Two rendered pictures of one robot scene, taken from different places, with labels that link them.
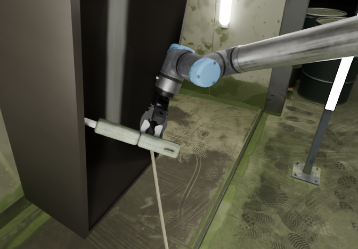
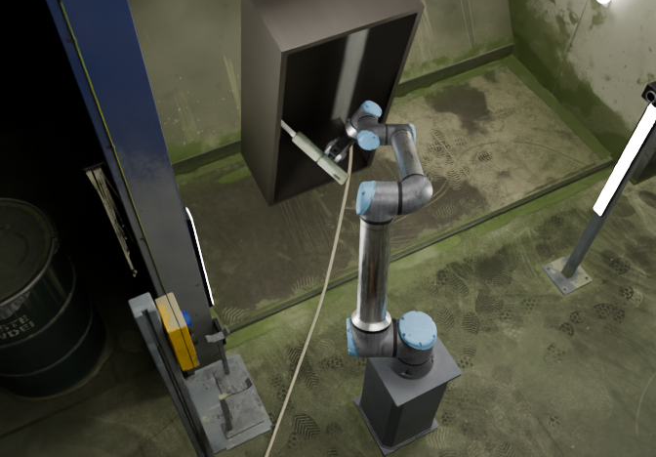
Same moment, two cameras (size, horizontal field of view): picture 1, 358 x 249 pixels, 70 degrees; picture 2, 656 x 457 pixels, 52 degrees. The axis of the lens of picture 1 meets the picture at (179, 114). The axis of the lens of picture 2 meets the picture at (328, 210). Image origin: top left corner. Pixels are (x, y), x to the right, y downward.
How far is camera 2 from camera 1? 2.18 m
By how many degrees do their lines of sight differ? 33
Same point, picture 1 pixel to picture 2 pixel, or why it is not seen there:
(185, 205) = not seen: hidden behind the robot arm
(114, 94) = (348, 87)
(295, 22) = not seen: outside the picture
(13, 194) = (235, 135)
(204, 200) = (411, 234)
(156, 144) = (330, 169)
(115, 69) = (352, 67)
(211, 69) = (370, 141)
